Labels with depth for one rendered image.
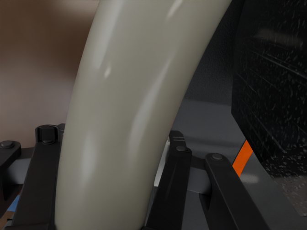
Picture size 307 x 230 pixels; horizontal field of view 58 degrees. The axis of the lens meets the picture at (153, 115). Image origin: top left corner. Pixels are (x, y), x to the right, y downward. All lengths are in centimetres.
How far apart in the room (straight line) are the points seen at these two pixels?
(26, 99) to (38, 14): 32
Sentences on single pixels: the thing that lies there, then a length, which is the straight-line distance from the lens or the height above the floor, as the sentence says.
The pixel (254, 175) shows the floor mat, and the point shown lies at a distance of 121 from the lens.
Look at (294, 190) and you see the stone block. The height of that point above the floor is 58.
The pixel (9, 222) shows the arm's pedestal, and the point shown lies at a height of 41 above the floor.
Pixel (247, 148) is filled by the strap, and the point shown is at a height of 2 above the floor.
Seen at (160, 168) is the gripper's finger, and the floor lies 86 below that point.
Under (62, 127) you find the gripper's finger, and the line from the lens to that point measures 18.
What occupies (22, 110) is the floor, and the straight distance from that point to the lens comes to 120.
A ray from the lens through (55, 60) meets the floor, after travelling 109.
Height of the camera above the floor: 99
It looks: 69 degrees down
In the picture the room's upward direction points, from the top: 171 degrees counter-clockwise
